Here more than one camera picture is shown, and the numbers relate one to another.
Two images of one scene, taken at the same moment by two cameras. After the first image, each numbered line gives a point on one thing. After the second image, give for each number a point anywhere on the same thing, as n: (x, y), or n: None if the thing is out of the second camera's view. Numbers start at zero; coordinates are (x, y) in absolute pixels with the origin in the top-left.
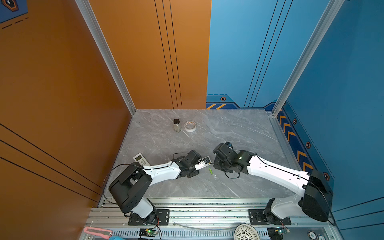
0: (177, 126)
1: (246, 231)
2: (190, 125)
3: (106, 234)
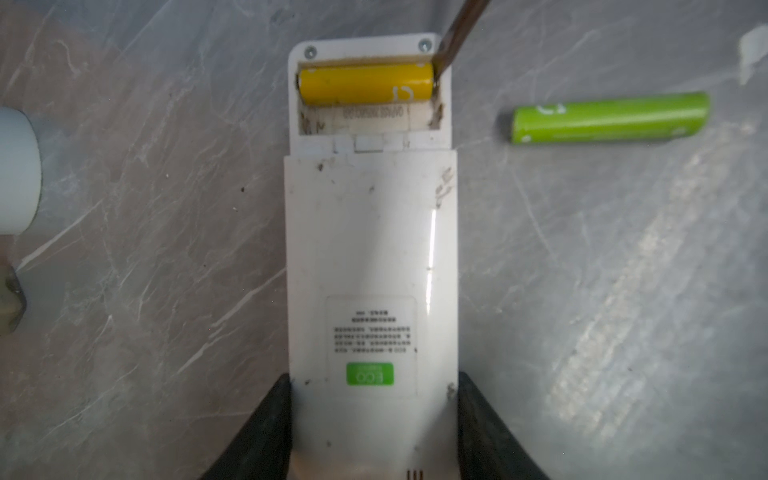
0: (13, 302)
1: None
2: (20, 171)
3: None
